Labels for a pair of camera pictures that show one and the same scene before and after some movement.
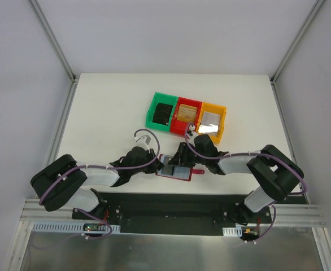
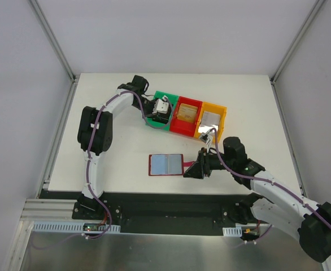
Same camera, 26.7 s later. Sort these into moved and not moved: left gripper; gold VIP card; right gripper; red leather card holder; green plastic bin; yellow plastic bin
Moved: right gripper; left gripper
Not moved: yellow plastic bin; green plastic bin; gold VIP card; red leather card holder
